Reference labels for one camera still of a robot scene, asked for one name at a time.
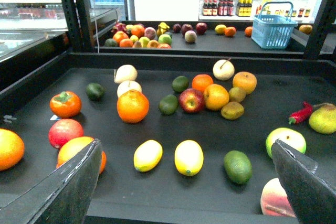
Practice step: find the orange yellow apple right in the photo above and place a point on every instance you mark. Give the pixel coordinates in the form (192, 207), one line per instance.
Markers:
(245, 80)

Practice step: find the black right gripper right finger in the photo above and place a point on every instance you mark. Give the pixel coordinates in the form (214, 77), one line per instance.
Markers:
(310, 187)

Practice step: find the black shelf post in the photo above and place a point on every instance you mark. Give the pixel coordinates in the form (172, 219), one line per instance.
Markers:
(323, 21)
(78, 23)

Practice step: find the far black fruit shelf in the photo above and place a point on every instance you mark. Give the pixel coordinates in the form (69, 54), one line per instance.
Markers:
(211, 44)

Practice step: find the black shelf post left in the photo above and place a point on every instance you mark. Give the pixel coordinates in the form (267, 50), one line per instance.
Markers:
(78, 23)

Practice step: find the white pear upper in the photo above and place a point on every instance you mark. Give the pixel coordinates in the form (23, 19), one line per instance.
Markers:
(125, 73)

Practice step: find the red chili pepper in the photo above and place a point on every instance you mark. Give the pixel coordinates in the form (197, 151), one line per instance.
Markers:
(301, 115)

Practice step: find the brown kiwi upper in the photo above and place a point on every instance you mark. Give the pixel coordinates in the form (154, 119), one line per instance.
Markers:
(236, 94)

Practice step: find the pink peach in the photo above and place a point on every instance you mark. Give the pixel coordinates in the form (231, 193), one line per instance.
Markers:
(190, 37)
(273, 201)

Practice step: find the green avocado front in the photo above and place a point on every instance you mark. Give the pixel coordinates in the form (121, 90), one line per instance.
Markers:
(238, 167)

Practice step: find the yellow green pear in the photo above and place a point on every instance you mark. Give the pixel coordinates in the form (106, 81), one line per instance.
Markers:
(322, 120)

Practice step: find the dark green lime left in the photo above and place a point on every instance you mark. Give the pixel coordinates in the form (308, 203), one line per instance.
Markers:
(95, 91)

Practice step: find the row of sauce bottles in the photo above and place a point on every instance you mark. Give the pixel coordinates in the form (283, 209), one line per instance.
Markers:
(226, 8)

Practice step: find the orange persimmon green leaf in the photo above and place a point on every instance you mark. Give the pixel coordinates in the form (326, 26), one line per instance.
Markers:
(65, 104)

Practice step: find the orange grapefruit far left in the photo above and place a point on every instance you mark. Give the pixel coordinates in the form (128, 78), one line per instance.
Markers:
(12, 149)

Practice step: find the small blue shopping basket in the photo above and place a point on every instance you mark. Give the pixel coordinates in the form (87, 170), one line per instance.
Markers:
(273, 31)

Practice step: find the white pear lower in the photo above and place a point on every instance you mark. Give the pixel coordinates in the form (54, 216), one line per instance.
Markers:
(128, 85)

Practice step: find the black fruit shelf tray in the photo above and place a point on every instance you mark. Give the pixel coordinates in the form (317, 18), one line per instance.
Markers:
(124, 195)

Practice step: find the orange tangerine centre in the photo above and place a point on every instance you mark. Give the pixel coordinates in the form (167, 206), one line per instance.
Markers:
(201, 81)

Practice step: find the pink peach front right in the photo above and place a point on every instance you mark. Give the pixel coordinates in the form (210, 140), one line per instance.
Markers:
(273, 201)

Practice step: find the green apple right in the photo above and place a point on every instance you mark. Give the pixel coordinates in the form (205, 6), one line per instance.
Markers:
(289, 136)

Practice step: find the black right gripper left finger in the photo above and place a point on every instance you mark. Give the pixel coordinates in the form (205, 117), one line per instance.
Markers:
(63, 196)

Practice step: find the dark red apple far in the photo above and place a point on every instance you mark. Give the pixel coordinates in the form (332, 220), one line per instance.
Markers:
(201, 28)

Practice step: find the black shelf post right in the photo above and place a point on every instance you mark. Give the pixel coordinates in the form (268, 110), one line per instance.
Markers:
(323, 21)

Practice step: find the pile of far fruits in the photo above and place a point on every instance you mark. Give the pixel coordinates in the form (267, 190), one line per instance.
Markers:
(138, 36)

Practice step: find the red apple centre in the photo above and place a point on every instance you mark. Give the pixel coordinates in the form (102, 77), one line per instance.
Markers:
(191, 100)

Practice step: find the red apple left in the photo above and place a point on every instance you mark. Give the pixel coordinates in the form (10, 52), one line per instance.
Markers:
(64, 130)

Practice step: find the pink peach far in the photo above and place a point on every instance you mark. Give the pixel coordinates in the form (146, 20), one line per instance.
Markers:
(190, 37)

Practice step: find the green lime upper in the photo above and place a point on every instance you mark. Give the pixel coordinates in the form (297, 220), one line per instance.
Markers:
(180, 83)

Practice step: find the large orange centre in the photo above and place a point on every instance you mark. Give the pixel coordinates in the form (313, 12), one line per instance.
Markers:
(132, 106)

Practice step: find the green lime centre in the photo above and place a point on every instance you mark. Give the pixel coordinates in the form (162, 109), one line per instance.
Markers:
(168, 105)

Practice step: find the orange far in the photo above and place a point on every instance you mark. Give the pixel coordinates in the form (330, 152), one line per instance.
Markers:
(230, 32)

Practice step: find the white round pear with stem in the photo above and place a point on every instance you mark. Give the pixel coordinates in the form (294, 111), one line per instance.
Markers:
(223, 69)

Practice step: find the orange fruit behind left finger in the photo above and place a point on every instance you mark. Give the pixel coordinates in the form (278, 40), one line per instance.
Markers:
(71, 148)

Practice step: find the yellow lemon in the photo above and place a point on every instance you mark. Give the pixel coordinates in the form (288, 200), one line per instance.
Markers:
(147, 156)
(220, 29)
(188, 158)

